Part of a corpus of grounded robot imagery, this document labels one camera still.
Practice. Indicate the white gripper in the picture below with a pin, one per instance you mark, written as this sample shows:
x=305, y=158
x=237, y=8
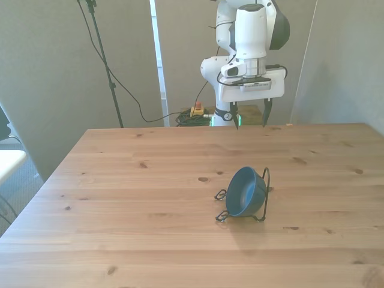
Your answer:
x=277, y=85

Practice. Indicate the blue bowl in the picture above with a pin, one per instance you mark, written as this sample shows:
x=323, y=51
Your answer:
x=240, y=195

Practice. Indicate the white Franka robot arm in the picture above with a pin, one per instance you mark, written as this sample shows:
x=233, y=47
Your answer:
x=250, y=30

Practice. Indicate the yellow emergency stop button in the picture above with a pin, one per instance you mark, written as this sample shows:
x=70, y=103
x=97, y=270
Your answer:
x=196, y=111

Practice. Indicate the black tripod stand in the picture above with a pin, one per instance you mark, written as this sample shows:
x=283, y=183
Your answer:
x=112, y=86

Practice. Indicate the white side table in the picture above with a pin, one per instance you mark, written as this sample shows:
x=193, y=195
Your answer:
x=9, y=162

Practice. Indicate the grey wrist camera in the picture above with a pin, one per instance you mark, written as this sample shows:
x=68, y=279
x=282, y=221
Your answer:
x=256, y=85

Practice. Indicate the white vertical frame post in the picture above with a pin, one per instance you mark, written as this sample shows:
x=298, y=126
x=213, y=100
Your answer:
x=159, y=60

